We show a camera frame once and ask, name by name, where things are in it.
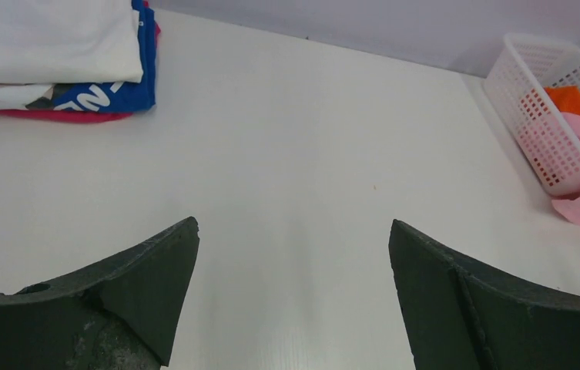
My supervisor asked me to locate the red folded t-shirt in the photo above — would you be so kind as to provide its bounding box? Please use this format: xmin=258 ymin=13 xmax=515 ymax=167
xmin=0 ymin=0 xmax=162 ymax=125

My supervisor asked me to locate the white folded t-shirt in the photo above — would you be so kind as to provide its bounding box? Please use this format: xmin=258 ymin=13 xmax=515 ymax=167
xmin=0 ymin=1 xmax=143 ymax=84

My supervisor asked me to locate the orange t-shirt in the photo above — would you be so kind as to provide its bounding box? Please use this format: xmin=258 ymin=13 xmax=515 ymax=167
xmin=545 ymin=86 xmax=580 ymax=116

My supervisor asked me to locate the white plastic laundry basket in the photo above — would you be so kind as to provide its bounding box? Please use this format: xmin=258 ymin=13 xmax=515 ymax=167
xmin=483 ymin=33 xmax=580 ymax=197

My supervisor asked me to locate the blue printed folded t-shirt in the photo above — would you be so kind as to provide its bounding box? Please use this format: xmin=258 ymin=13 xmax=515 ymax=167
xmin=26 ymin=0 xmax=158 ymax=114

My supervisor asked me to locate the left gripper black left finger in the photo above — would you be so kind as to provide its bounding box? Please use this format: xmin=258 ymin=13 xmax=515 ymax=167
xmin=0 ymin=217 xmax=199 ymax=369

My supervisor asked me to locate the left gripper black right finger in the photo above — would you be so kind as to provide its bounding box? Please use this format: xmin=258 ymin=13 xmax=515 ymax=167
xmin=389 ymin=220 xmax=580 ymax=369

